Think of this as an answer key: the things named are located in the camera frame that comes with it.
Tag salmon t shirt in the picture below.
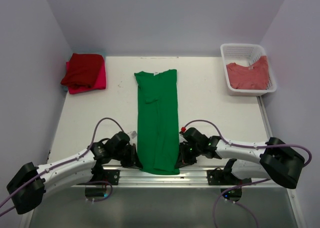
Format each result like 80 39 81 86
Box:
226 55 269 90

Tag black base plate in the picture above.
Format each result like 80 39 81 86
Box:
79 169 120 186
206 168 252 186

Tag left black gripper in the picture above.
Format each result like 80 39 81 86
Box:
112 142 143 169

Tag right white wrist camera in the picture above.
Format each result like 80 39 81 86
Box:
179 126 187 136

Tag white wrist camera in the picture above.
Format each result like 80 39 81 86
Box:
179 126 187 136
128 131 138 139

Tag green t shirt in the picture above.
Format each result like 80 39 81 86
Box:
134 69 180 176

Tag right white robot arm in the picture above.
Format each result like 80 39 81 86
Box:
175 127 305 189

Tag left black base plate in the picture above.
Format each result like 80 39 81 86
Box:
79 169 120 186

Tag pink folded shirt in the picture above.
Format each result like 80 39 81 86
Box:
66 63 107 95

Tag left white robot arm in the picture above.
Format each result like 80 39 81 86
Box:
6 131 143 215

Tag dark red folded shirt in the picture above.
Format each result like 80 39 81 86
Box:
60 53 104 89

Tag white plastic basket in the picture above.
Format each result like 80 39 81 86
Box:
220 43 277 97

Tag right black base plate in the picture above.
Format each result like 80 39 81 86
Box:
206 168 252 186

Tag aluminium mounting rail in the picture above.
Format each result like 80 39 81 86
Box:
32 164 297 189

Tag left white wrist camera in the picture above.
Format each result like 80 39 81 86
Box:
128 131 138 139

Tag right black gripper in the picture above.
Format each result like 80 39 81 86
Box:
175 141 202 169

